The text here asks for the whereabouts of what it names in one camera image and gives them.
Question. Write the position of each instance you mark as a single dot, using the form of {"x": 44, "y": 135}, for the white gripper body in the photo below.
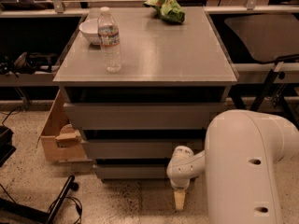
{"x": 179, "y": 183}

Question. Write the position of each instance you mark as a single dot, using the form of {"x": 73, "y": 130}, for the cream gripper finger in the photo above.
{"x": 179, "y": 196}

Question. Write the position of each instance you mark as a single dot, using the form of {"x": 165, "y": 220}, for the grey bottom drawer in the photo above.
{"x": 130, "y": 171}

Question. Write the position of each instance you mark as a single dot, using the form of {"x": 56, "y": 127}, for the grey drawer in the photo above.
{"x": 136, "y": 149}
{"x": 141, "y": 116}
{"x": 130, "y": 171}

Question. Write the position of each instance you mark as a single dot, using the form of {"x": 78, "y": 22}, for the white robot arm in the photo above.
{"x": 241, "y": 148}

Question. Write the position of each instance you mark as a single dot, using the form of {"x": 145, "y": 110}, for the grey middle drawer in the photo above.
{"x": 136, "y": 149}

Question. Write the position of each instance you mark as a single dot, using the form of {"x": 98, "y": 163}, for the grey drawer cabinet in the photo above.
{"x": 137, "y": 94}

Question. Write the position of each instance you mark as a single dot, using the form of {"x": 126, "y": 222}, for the grey top drawer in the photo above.
{"x": 141, "y": 116}

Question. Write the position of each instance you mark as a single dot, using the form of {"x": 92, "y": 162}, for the cardboard box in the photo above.
{"x": 60, "y": 141}

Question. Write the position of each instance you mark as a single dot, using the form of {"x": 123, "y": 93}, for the clear plastic water bottle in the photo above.
{"x": 109, "y": 39}

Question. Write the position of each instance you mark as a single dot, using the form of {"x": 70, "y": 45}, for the green chip bag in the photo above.
{"x": 167, "y": 10}

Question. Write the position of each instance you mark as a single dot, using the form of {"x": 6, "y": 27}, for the white bowl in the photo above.
{"x": 89, "y": 31}

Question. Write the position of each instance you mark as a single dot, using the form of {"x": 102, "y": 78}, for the black box at left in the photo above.
{"x": 6, "y": 147}

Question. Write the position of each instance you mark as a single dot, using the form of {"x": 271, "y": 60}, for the metal shelf frame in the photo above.
{"x": 28, "y": 78}

